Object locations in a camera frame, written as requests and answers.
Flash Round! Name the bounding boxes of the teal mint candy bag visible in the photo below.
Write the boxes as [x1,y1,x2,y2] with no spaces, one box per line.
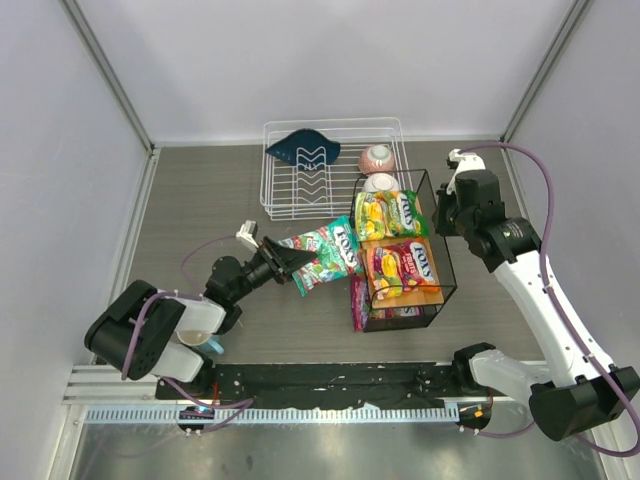
[279,215,363,296]

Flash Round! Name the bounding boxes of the orange fruits candy bag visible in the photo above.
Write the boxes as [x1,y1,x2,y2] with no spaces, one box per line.
[362,238,442,305]

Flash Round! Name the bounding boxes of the wooden two-tier wire shelf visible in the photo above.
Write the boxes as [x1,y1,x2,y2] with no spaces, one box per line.
[349,169,457,333]

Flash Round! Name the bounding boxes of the green candy bag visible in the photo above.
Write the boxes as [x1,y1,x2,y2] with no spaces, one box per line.
[354,190,428,241]

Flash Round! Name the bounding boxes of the purple berries candy bag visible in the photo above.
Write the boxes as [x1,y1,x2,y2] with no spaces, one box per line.
[350,274,424,332]

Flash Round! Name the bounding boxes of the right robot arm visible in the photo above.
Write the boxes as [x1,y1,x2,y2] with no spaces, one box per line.
[433,169,639,441]

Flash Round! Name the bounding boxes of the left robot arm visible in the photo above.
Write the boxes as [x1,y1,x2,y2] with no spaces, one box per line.
[84,237,317,383]

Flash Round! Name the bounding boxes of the white bowl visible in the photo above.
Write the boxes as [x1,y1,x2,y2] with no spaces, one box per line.
[362,172,401,193]

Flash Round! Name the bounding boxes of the pink patterned bowl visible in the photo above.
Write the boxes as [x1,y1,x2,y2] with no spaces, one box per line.
[358,144,396,175]

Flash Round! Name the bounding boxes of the dark blue leaf plate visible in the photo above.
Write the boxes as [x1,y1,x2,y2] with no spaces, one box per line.
[265,129,341,171]

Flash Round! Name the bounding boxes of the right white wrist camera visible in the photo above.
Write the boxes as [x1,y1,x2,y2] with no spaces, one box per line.
[446,149,486,196]

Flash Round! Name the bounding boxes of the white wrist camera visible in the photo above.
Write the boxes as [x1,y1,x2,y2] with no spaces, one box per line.
[235,220,259,251]
[446,149,486,196]

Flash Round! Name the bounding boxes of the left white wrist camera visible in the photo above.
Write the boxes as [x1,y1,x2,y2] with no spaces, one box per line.
[235,220,259,251]

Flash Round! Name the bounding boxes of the white wire dish rack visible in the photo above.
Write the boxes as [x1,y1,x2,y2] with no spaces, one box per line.
[260,117,414,221]

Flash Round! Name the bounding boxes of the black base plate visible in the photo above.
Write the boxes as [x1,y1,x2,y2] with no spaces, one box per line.
[182,362,502,410]

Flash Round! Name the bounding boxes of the white slotted cable duct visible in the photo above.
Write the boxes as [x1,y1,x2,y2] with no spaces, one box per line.
[84,404,459,425]

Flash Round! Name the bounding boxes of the aluminium rail frame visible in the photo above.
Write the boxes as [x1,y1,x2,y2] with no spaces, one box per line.
[58,0,640,480]

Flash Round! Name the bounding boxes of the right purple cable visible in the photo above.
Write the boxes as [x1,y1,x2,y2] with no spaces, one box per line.
[462,142,640,459]

